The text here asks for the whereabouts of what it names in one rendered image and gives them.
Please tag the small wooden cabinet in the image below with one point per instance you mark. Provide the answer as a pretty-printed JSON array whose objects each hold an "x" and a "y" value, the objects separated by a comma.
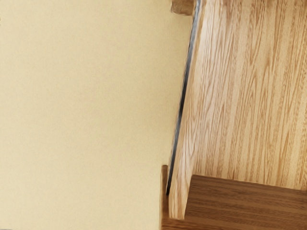
[{"x": 242, "y": 100}]

